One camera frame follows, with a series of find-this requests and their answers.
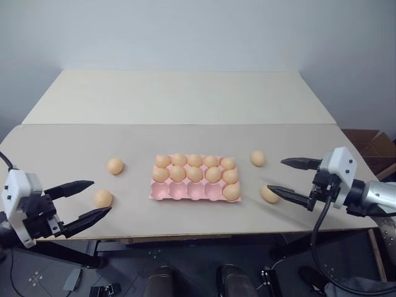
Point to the black box with markings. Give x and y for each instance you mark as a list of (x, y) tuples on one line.
[(105, 290)]

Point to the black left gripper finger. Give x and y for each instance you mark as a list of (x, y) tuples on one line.
[(88, 218), (69, 187)]

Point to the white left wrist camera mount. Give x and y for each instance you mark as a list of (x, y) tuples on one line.
[(17, 185)]

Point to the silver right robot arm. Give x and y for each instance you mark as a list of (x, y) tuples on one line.
[(376, 193)]

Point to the pink egg tray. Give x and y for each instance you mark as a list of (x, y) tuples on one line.
[(179, 192)]

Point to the small black device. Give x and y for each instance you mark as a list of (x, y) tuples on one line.
[(268, 281)]

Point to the grey flat plate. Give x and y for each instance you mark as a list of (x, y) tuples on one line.
[(72, 278)]

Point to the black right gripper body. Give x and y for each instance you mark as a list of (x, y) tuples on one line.
[(323, 187)]

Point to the wooden plank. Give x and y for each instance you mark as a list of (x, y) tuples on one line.
[(377, 256)]

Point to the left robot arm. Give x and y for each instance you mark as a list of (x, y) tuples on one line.
[(3, 238)]

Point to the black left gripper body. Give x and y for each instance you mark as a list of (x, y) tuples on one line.
[(37, 213)]

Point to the grey cloth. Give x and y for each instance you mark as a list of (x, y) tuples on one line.
[(362, 287)]

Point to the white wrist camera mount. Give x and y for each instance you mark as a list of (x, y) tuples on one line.
[(338, 161), (17, 185)]

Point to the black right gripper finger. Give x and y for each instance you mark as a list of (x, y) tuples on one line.
[(304, 163), (292, 195)]

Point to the tan egg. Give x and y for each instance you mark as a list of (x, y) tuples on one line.
[(162, 160), (103, 198), (194, 160), (213, 174), (177, 173), (179, 159), (211, 161), (194, 174), (268, 196), (161, 174), (231, 191), (230, 176), (227, 163), (115, 166), (258, 157)]

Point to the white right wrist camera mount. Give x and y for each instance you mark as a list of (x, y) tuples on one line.
[(338, 161)]

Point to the black metal table frame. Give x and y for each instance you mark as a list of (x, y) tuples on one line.
[(80, 256)]

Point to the brown cardboard box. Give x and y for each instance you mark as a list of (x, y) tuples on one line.
[(371, 148)]

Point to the dark speckled round object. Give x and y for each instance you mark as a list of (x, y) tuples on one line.
[(386, 230)]

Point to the dark rounded shape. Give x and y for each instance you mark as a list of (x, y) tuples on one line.
[(236, 281), (159, 283)]

